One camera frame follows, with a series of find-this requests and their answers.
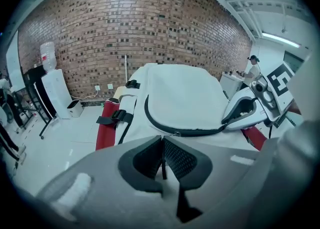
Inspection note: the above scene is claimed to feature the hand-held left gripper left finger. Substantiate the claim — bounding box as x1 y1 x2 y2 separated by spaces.
34 134 176 226

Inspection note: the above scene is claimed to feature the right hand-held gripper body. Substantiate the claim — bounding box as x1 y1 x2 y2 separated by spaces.
250 62 298 128

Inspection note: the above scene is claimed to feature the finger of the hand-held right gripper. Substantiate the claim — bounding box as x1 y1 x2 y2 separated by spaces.
221 114 268 132
221 92 259 122

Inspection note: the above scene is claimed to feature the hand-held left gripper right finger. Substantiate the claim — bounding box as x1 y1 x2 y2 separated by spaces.
162 135 276 225

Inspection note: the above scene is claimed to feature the stuffed white backpack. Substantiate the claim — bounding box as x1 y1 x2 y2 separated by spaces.
96 62 230 147

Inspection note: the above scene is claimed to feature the white cabinet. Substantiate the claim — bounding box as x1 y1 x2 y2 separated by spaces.
219 71 245 94

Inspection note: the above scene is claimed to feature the ceiling light tube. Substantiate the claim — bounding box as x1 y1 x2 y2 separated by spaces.
261 31 301 49

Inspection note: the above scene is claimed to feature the white trash bin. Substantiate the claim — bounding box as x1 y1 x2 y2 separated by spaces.
66 99 84 119

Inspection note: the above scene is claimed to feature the white water dispenser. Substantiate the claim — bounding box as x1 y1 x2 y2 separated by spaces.
40 68 73 120

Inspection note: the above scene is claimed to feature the black metal rack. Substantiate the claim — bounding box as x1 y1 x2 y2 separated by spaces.
20 66 57 141

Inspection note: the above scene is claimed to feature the clear water bottle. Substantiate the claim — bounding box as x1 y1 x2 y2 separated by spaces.
39 41 57 72

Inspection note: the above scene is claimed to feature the whiteboard on black stand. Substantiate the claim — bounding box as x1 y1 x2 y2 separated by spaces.
5 30 25 92

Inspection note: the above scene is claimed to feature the white wall cable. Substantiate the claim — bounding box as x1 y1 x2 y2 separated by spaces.
70 89 99 99

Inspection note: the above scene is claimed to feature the white-handled mop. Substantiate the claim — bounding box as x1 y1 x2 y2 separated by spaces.
123 54 129 87

